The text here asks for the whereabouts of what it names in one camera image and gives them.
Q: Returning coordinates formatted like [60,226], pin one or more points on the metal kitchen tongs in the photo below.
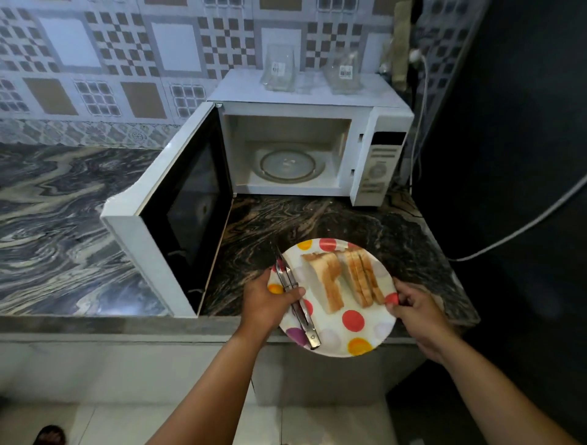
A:
[300,314]

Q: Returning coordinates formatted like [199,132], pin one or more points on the white bread slice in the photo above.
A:
[356,286]
[367,282]
[377,286]
[317,282]
[338,293]

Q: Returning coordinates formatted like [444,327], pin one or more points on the clear glass container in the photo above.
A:
[343,75]
[278,68]

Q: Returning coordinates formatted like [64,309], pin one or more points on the white microwave door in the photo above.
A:
[183,215]

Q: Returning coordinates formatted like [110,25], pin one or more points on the person's right forearm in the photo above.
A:
[495,399]

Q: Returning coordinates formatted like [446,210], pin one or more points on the person's left forearm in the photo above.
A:
[215,389]

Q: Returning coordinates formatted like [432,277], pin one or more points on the person's right hand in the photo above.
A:
[424,316]

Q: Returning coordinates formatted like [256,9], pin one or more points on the dark sandal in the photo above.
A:
[49,435]

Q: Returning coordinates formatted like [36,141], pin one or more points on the person's left hand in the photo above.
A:
[261,305]

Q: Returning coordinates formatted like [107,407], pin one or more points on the glass microwave turntable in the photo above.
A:
[289,165]

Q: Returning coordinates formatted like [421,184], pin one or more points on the person's right thumb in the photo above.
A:
[397,312]

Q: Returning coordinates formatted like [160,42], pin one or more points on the polka dot paper plate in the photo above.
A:
[355,328]

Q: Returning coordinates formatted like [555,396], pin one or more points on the beige hanging cloth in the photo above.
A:
[402,41]

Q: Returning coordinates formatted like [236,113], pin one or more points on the person's left thumb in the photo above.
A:
[290,295]

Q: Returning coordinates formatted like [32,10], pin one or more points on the white microwave oven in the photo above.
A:
[298,103]

